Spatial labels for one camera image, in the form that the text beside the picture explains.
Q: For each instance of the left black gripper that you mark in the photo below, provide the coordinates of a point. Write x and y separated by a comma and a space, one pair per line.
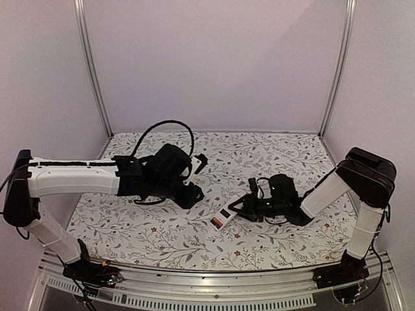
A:
187, 200

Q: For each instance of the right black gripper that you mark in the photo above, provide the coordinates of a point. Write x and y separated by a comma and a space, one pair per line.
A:
249, 205

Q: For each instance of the white red remote control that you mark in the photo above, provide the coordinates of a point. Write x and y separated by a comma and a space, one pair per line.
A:
224, 214

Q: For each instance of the orange battery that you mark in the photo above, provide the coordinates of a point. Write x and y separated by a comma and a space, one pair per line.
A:
219, 227

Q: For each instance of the black battery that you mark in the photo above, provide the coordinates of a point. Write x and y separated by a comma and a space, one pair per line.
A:
216, 222

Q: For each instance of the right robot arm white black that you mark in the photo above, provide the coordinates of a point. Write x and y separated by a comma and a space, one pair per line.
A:
369, 177

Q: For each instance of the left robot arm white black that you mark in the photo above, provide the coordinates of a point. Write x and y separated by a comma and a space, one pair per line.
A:
166, 175

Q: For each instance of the floral patterned table mat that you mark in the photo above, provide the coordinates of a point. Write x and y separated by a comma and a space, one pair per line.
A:
166, 236

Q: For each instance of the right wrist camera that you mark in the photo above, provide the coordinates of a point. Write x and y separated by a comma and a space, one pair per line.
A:
255, 188

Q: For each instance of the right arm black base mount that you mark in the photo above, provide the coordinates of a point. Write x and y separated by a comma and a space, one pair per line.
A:
349, 269

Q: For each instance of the left aluminium frame post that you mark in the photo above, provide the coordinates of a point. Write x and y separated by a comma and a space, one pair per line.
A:
82, 25

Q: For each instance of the aluminium frame post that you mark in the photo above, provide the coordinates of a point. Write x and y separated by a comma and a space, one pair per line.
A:
340, 65
82, 25

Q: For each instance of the front aluminium rail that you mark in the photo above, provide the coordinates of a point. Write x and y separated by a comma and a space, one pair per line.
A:
154, 288

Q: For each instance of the right aluminium frame post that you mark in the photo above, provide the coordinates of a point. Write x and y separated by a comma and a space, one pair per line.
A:
340, 65

